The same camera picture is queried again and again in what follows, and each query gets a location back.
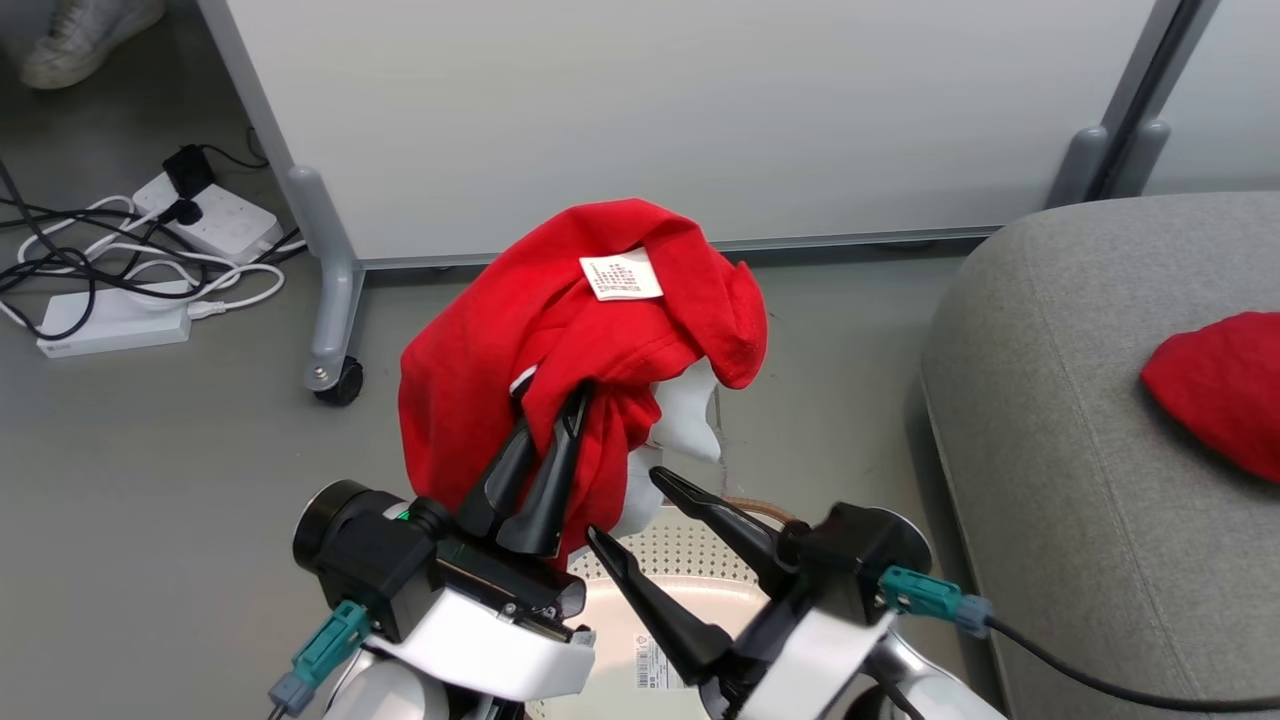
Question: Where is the white square-socket power strip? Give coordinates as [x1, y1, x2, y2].
[133, 172, 284, 264]

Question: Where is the black cable bundle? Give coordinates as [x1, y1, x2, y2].
[0, 130, 306, 343]

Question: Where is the red shirt with white label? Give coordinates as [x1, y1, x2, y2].
[397, 197, 770, 571]

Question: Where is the teal left camera connector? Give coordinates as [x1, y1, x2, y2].
[268, 600, 373, 718]

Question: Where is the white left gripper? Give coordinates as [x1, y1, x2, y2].
[365, 385, 598, 703]

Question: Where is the pink perforated laundry basket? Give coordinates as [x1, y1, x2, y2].
[520, 495, 801, 720]

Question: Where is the white cable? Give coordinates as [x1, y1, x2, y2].
[0, 195, 306, 333]

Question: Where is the teal right camera connector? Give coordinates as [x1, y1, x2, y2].
[878, 565, 996, 639]

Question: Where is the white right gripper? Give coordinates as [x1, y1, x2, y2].
[586, 466, 901, 720]

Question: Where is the grey fabric sofa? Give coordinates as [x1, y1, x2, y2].
[920, 192, 1280, 720]

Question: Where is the teal camera connector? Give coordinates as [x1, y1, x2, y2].
[878, 565, 996, 639]
[268, 600, 373, 718]

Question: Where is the long white power strip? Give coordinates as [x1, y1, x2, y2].
[37, 282, 192, 359]

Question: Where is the red fabric piece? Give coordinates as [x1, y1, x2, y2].
[1140, 312, 1280, 486]

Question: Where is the black right camera cable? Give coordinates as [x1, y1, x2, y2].
[985, 615, 1280, 714]

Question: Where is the black caster wheel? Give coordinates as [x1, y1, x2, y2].
[314, 356, 365, 407]

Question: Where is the black power adapter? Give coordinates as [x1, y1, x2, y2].
[162, 145, 215, 198]

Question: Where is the wide white partition grey frame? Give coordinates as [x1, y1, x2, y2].
[195, 0, 1191, 393]

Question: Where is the white sneaker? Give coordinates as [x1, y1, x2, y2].
[20, 0, 166, 91]

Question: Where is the narrow white partition grey frame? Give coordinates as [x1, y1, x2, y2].
[1105, 0, 1280, 198]

